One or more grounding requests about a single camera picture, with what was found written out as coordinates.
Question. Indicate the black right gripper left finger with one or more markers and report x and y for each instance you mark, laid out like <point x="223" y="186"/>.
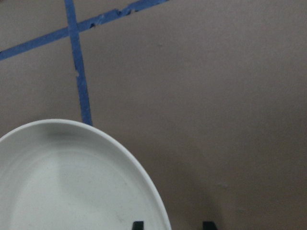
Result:
<point x="138" y="225"/>

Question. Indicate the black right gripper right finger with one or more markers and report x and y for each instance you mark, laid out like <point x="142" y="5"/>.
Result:
<point x="209" y="225"/>

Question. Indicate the white round plate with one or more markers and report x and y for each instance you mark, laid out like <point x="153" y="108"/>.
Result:
<point x="60" y="174"/>

